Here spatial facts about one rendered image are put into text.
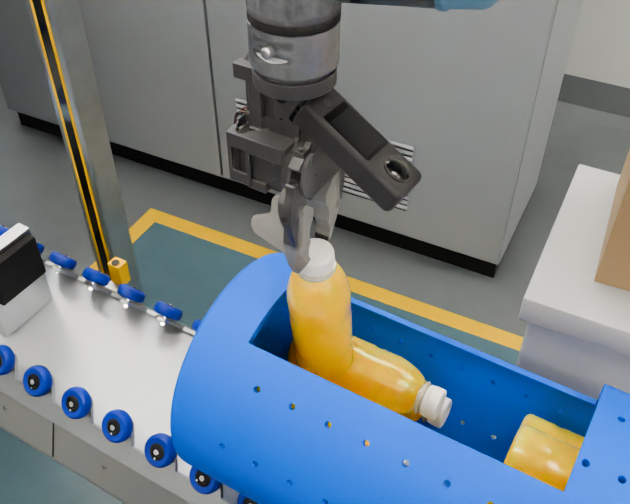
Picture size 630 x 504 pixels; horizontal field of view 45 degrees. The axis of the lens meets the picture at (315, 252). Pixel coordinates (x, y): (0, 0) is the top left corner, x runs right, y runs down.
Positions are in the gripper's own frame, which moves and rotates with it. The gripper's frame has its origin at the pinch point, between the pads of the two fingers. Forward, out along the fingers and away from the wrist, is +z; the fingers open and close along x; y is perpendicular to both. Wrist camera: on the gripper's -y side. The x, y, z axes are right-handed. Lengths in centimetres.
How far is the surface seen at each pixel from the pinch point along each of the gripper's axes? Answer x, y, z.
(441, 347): -13.5, -10.6, 21.7
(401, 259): -137, 44, 131
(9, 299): 3, 52, 31
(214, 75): -133, 118, 77
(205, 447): 13.9, 5.6, 20.6
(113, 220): -33, 67, 48
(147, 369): -1.7, 30.2, 39.4
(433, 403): -4.1, -13.5, 20.5
